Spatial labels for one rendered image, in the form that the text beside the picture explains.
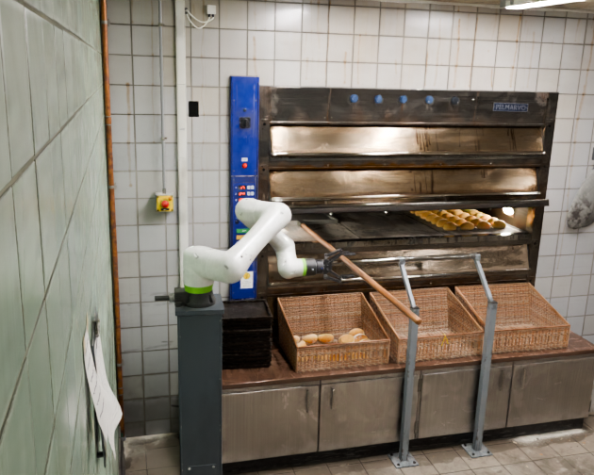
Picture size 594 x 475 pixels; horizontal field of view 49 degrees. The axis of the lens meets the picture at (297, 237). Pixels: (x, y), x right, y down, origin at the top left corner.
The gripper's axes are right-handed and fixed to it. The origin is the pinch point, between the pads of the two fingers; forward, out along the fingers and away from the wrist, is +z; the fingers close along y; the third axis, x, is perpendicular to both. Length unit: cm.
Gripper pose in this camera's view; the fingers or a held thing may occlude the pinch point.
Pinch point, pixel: (351, 265)
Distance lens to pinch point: 345.0
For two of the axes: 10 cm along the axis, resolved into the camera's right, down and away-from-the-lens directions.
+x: 2.6, 2.5, -9.3
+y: -0.3, 9.7, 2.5
